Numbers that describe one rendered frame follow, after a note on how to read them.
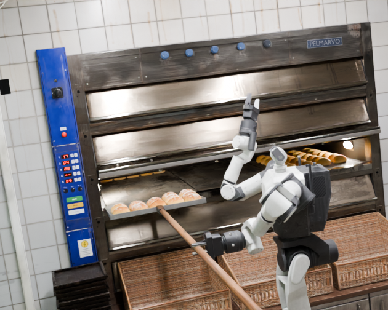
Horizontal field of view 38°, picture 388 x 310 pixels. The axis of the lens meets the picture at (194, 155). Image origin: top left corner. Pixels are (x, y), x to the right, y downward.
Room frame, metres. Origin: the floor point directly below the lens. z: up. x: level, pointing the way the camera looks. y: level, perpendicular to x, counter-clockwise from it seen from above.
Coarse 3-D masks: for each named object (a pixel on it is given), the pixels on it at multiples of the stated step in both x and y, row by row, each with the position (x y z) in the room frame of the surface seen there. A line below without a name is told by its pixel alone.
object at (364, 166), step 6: (366, 162) 3.68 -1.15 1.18; (336, 168) 3.62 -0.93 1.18; (342, 168) 3.60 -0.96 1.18; (348, 168) 3.61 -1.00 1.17; (354, 168) 3.62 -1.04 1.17; (360, 168) 3.63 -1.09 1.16; (366, 168) 3.64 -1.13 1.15; (372, 168) 3.65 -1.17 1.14; (330, 174) 3.58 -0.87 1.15; (336, 174) 3.59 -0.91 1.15; (198, 192) 3.41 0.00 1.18; (204, 192) 3.39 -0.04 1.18; (210, 192) 3.40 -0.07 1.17; (216, 192) 3.41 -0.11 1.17; (102, 210) 3.25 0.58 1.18
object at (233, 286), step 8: (168, 216) 2.77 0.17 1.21; (176, 224) 2.59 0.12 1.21; (184, 232) 2.43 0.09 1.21; (192, 240) 2.29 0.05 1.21; (200, 248) 2.17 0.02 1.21; (200, 256) 2.12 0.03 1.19; (208, 256) 2.06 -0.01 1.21; (208, 264) 2.01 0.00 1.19; (216, 264) 1.96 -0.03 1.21; (216, 272) 1.91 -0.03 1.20; (224, 272) 1.87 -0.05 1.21; (224, 280) 1.82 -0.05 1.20; (232, 280) 1.78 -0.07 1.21; (232, 288) 1.73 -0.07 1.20; (240, 288) 1.71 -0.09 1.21; (240, 296) 1.66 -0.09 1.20; (248, 296) 1.64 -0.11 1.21; (248, 304) 1.59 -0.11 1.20; (256, 304) 1.57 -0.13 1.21
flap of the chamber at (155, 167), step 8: (336, 136) 3.44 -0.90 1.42; (344, 136) 3.45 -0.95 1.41; (352, 136) 3.46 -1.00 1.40; (360, 136) 3.50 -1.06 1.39; (288, 144) 3.36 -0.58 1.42; (296, 144) 3.37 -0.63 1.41; (304, 144) 3.38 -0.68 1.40; (312, 144) 3.47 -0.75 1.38; (240, 152) 3.29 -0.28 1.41; (256, 152) 3.31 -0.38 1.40; (264, 152) 3.44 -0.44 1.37; (192, 160) 3.23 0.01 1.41; (200, 160) 3.24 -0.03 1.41; (208, 160) 3.25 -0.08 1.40; (136, 168) 3.16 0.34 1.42; (144, 168) 3.16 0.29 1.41; (152, 168) 3.17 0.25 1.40; (160, 168) 3.18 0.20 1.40; (104, 176) 3.11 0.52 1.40; (112, 176) 3.12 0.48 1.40
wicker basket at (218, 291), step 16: (160, 256) 3.28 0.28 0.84; (176, 256) 3.29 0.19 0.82; (192, 256) 3.31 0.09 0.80; (128, 272) 3.22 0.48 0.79; (144, 272) 3.23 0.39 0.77; (160, 272) 3.25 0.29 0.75; (176, 272) 3.27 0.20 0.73; (192, 272) 3.29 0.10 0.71; (208, 272) 3.30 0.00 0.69; (128, 288) 3.19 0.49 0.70; (144, 288) 3.21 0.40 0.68; (160, 288) 3.22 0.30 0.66; (176, 288) 3.24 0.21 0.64; (192, 288) 3.26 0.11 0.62; (208, 288) 3.27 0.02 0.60; (224, 288) 2.97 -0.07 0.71; (128, 304) 2.84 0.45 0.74; (144, 304) 3.17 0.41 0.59; (160, 304) 2.81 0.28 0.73; (176, 304) 2.83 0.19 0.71; (192, 304) 2.85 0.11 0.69; (208, 304) 3.06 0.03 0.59; (224, 304) 3.02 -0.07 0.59
